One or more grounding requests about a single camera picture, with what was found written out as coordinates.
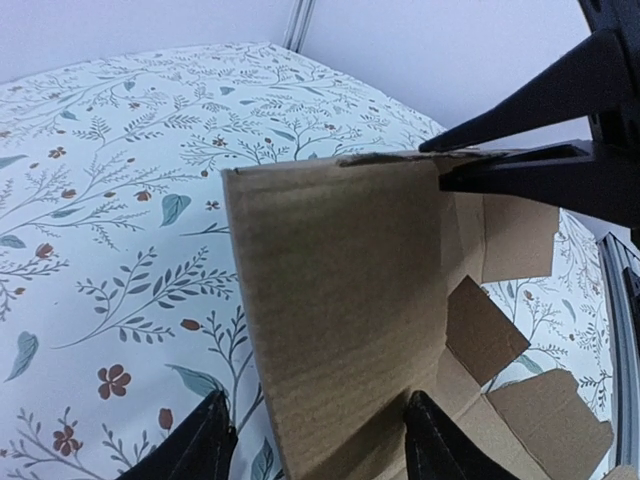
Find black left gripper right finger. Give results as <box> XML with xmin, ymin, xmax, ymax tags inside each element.
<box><xmin>403</xmin><ymin>391</ymin><xmax>517</xmax><ymax>480</ymax></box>

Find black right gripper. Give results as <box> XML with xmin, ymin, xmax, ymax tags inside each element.
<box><xmin>419</xmin><ymin>0</ymin><xmax>639</xmax><ymax>152</ymax></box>

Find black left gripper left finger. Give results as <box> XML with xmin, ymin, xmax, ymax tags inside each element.
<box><xmin>118</xmin><ymin>390</ymin><xmax>238</xmax><ymax>480</ymax></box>

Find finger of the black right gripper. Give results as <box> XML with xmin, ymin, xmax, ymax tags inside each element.
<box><xmin>439</xmin><ymin>140</ymin><xmax>639</xmax><ymax>230</ymax></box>

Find brown cardboard box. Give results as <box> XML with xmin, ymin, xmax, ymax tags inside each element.
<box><xmin>222</xmin><ymin>155</ymin><xmax>613</xmax><ymax>479</ymax></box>

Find floral patterned table mat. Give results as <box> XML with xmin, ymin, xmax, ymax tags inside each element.
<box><xmin>1</xmin><ymin>43</ymin><xmax>611</xmax><ymax>479</ymax></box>

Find aluminium front rail frame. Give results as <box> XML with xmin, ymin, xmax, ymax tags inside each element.
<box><xmin>597</xmin><ymin>233</ymin><xmax>639</xmax><ymax>468</ymax></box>

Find left aluminium frame post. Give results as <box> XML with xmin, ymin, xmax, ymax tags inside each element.
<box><xmin>283</xmin><ymin>0</ymin><xmax>317</xmax><ymax>53</ymax></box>

